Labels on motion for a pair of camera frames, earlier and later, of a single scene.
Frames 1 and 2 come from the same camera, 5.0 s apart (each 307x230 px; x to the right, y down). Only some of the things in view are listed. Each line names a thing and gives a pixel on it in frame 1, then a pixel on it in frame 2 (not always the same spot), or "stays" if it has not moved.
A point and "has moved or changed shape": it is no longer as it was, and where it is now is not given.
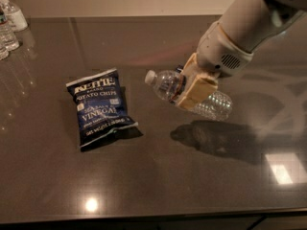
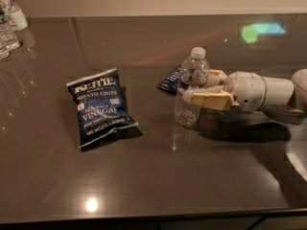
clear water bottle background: x=8 y=37 stays
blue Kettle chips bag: x=102 y=111 stays
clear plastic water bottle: x=168 y=85 has moved or changed shape
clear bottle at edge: x=4 y=49 stays
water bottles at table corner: x=14 y=16 stays
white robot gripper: x=218 y=51 to x=246 y=91
